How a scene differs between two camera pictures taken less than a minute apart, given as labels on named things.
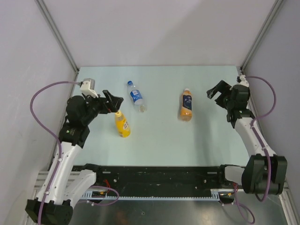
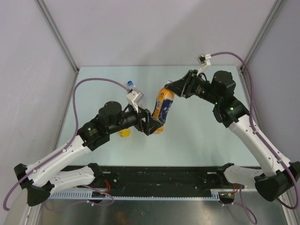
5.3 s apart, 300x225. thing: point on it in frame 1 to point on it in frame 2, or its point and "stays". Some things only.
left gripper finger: [107, 94] to [146, 111]
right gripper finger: [212, 92] to [177, 86]
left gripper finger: [115, 102] to [154, 124]
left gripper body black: [96, 106] to [142, 125]
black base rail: [159, 181] stays
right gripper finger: [223, 86] to [182, 81]
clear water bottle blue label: [136, 96] stays
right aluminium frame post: [269, 18] stays
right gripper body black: [224, 100] to [194, 86]
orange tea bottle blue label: [186, 114] to [163, 104]
